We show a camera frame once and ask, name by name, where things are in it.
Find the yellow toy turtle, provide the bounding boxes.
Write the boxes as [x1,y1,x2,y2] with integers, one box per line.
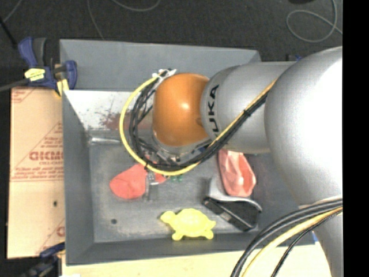
[160,208,217,241]

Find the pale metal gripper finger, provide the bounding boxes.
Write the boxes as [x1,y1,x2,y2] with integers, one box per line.
[146,173,160,201]

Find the brown cardboard board red print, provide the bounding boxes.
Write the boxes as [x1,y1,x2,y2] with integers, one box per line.
[6,86,66,259]

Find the grey metal bin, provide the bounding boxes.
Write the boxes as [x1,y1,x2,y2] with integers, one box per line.
[59,39,315,265]

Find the red rounded soft toy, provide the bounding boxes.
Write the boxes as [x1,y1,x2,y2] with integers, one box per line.
[109,163,167,200]

